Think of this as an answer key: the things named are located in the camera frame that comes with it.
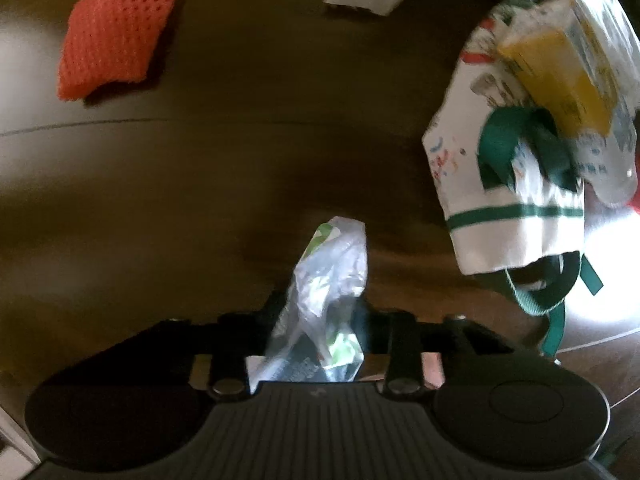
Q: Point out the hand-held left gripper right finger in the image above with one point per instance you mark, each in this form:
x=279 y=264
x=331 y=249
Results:
x=372 y=317

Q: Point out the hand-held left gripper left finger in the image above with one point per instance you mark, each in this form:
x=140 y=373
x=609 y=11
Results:
x=270 y=312

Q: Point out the clear plastic wrapper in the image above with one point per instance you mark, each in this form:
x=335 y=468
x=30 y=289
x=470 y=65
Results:
x=320 y=290

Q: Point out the white printed tote bag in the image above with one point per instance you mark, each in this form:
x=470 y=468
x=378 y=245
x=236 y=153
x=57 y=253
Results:
x=480 y=195

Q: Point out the yellow cardboard box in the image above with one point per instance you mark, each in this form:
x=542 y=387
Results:
x=560 y=70

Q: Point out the orange foam fruit net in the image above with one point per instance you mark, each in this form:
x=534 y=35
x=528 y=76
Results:
x=115 y=35

